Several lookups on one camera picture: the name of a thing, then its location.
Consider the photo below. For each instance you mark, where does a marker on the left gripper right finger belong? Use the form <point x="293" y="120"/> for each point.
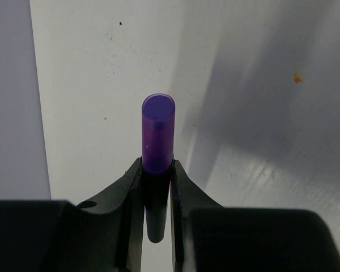
<point x="209" y="237"/>

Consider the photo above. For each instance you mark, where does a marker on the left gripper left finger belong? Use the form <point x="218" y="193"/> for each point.
<point x="103" y="233"/>

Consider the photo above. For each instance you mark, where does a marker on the black purple marker pen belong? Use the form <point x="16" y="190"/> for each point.
<point x="155" y="198"/>

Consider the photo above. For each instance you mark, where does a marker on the purple marker cap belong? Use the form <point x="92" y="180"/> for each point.
<point x="158" y="128"/>

